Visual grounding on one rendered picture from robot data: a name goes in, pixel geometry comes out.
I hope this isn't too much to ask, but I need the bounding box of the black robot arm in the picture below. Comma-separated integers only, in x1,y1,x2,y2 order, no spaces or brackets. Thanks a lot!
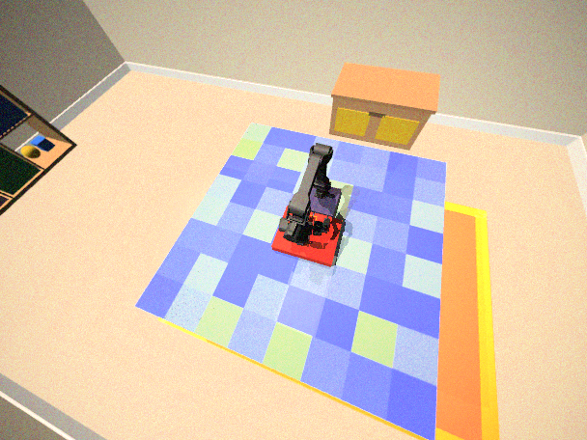
283,143,334,243

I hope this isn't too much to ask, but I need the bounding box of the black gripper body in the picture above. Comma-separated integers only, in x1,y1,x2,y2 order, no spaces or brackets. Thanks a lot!
278,217,322,236

